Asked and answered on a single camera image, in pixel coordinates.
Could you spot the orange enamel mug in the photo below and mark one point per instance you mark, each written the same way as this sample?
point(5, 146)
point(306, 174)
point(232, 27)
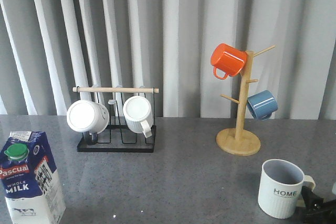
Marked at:
point(227, 61)

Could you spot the blue enamel mug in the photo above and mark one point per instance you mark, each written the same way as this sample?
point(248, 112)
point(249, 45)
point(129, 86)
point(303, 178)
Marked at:
point(262, 105)

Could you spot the white ribbed hanging mug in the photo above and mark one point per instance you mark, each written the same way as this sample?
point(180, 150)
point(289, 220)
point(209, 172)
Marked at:
point(138, 115)

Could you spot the grey white curtain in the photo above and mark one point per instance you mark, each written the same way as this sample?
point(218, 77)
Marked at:
point(50, 46)

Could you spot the black wire mug rack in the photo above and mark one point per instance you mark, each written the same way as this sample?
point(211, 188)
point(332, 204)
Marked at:
point(117, 137)

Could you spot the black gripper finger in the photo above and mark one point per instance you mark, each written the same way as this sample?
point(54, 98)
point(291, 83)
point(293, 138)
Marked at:
point(317, 211)

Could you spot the Pascual whole milk carton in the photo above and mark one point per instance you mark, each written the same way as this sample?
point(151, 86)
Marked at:
point(30, 179)

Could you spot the wooden mug tree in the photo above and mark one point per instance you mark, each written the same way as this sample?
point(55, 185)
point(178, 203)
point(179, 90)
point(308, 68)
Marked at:
point(236, 140)

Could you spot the white HOME mug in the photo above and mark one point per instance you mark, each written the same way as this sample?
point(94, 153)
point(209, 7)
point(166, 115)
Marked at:
point(280, 186)

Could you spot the white smiley hanging mug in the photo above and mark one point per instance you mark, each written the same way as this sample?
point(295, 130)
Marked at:
point(89, 118)

